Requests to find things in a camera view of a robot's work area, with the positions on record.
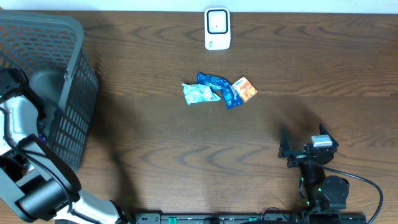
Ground blue snack wrapper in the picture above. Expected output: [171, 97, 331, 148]
[197, 72, 243, 110]

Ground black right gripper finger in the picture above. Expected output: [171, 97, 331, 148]
[319, 123, 336, 143]
[278, 128, 292, 158]

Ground orange snack packet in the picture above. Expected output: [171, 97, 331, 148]
[232, 77, 257, 103]

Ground grey plastic mesh basket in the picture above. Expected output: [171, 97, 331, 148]
[1, 11, 98, 172]

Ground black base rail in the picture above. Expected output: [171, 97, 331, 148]
[133, 211, 367, 224]

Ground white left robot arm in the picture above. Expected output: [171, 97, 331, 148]
[1, 68, 133, 223]

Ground light teal snack packet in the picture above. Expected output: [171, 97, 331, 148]
[182, 83, 221, 105]

